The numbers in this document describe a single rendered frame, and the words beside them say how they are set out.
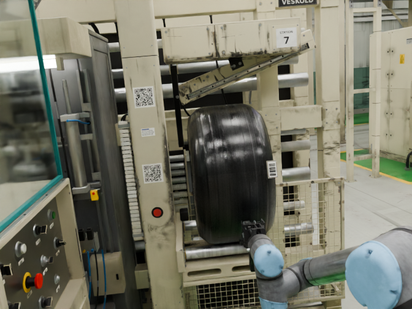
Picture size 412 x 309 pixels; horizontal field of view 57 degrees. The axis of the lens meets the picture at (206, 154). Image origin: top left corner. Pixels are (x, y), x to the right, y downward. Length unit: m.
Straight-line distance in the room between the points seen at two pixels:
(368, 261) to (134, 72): 1.00
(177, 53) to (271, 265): 1.00
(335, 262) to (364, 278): 0.27
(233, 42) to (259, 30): 0.12
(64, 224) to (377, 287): 1.01
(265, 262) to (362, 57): 11.83
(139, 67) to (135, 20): 0.16
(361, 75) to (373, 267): 12.00
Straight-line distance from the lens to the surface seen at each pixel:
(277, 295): 1.10
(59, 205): 1.39
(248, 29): 1.71
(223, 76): 1.82
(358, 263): 0.80
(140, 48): 1.42
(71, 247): 1.43
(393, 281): 0.76
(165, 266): 1.60
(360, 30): 12.71
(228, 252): 1.50
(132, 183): 1.49
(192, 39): 1.68
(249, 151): 1.30
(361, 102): 12.74
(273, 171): 1.32
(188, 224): 1.75
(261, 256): 1.03
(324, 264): 1.09
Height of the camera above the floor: 1.57
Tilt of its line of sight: 12 degrees down
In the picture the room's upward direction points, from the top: 5 degrees counter-clockwise
